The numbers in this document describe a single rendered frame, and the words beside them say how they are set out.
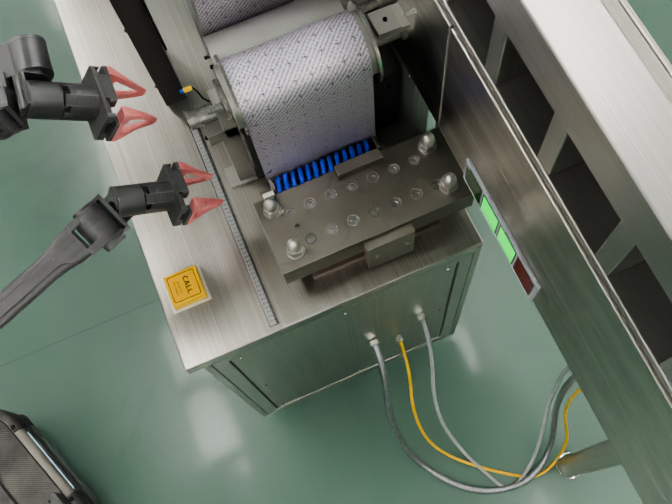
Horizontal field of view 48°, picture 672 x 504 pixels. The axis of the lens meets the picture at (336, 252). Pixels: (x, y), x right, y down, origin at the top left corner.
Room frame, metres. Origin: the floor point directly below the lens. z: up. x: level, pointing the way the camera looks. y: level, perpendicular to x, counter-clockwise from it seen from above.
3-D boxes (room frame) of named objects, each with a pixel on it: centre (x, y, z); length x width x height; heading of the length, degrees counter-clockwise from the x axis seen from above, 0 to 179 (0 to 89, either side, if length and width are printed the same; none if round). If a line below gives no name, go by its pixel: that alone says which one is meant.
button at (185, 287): (0.53, 0.32, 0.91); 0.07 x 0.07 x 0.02; 12
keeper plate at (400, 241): (0.50, -0.11, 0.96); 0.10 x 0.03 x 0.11; 102
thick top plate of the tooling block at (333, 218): (0.59, -0.07, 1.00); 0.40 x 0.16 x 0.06; 102
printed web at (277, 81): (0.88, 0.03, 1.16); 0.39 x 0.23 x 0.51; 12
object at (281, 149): (0.70, -0.01, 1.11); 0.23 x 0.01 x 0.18; 102
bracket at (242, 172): (0.76, 0.17, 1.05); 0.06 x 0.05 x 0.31; 102
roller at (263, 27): (0.87, 0.02, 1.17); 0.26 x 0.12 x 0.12; 102
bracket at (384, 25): (0.79, -0.17, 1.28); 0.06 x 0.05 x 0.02; 102
